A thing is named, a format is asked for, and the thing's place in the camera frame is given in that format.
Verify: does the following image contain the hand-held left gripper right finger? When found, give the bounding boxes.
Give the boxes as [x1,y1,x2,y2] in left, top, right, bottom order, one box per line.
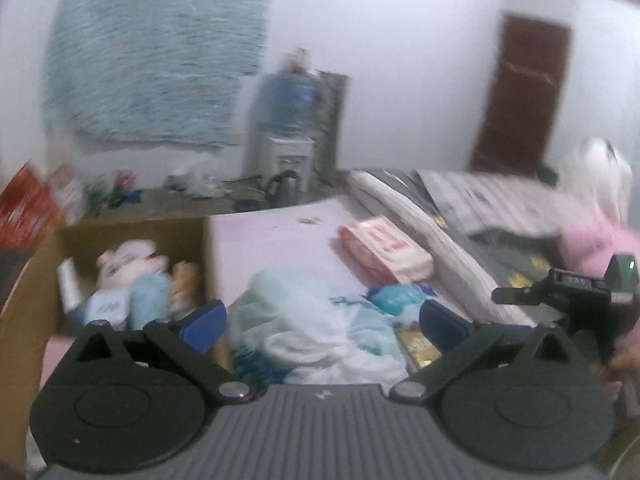
[388,299,582,404]

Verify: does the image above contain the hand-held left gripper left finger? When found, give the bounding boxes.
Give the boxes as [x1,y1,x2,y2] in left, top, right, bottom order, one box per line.
[62,298,256,404]

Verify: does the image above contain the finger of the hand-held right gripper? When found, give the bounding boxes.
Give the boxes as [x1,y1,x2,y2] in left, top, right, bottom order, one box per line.
[491,279,557,307]

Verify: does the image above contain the brown cardboard box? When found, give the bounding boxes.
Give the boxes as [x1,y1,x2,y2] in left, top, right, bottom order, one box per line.
[0,214,234,472]

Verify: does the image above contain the gold packet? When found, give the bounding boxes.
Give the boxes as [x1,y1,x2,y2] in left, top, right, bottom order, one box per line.
[394,327,444,372]

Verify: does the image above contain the dark grey printed blanket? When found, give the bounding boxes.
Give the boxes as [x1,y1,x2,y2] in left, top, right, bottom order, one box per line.
[384,169,567,322]

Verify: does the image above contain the brown plush toy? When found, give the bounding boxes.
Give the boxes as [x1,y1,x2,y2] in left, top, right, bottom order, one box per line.
[169,259,202,317]

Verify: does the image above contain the blue white plastic packet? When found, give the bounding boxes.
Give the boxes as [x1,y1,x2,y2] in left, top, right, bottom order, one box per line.
[367,282,437,319]

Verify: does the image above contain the light blue plush toy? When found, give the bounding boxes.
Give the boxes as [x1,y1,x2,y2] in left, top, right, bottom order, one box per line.
[82,272,174,332]

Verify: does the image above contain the red tissue pack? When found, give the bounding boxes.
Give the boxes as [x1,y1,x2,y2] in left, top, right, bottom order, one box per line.
[337,214,434,284]

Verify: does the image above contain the pink white plush toy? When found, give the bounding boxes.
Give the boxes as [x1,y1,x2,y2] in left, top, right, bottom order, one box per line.
[94,239,171,292]

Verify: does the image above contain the grey printed sheet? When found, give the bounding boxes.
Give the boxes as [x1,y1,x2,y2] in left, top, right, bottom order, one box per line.
[414,169,567,237]

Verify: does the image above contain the white knotted plastic bag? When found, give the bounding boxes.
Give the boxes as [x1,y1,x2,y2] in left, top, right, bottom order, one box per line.
[227,267,412,387]

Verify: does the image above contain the small clear plastic bag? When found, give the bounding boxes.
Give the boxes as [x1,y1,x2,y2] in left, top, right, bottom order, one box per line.
[167,164,227,197]

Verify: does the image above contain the metal kettle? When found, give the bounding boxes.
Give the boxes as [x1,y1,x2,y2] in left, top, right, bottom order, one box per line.
[264,169,302,207]

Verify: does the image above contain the green bottles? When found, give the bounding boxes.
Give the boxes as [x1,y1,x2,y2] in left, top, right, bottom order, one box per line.
[82,172,139,209]

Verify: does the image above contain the brown wooden door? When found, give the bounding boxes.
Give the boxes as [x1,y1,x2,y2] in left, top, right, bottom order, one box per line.
[469,12,574,174]

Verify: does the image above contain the red boxes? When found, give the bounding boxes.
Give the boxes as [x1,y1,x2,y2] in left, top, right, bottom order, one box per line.
[0,162,64,249]

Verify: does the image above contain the dark upright panel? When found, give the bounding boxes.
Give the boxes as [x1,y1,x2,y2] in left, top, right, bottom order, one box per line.
[314,72,349,182]

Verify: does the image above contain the blue water bottle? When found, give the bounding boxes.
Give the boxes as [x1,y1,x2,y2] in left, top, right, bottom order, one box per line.
[254,49,326,142]

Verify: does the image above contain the teal wall cloth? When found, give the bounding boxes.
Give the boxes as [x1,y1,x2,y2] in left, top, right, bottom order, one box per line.
[42,0,276,149]

